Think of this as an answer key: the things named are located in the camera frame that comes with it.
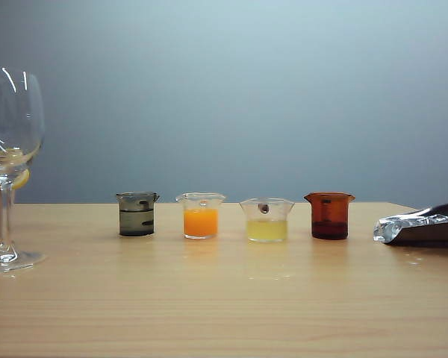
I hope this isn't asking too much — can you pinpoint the grey tinted small beaker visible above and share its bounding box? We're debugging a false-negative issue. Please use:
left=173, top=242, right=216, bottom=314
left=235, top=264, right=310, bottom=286
left=115, top=191, right=161, bottom=237

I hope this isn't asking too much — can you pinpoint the clear ice cubes heap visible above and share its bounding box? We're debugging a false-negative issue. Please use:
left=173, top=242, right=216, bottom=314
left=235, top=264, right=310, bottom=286
left=373, top=213, right=448, bottom=243

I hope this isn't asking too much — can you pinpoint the clear wine glass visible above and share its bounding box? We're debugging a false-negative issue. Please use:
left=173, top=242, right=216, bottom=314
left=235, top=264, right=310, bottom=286
left=0, top=66, right=48, bottom=276

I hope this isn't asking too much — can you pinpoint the beaker with orange juice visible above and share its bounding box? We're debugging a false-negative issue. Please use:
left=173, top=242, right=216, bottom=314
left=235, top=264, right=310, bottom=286
left=175, top=192, right=227, bottom=241

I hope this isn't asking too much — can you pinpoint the amber brown small beaker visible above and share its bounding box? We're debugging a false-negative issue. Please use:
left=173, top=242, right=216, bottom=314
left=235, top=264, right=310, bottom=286
left=302, top=192, right=356, bottom=241

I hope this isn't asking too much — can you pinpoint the shiny metal ice scoop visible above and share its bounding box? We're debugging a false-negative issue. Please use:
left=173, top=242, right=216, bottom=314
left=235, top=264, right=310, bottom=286
left=372, top=199, right=448, bottom=248

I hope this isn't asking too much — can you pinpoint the beaker with pale yellow liquid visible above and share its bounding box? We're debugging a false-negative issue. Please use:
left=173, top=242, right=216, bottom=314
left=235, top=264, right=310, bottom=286
left=238, top=198, right=296, bottom=244

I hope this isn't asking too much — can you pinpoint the yellow lemon slice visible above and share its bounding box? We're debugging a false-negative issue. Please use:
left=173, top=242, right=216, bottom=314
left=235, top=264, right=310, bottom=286
left=0, top=168, right=31, bottom=190

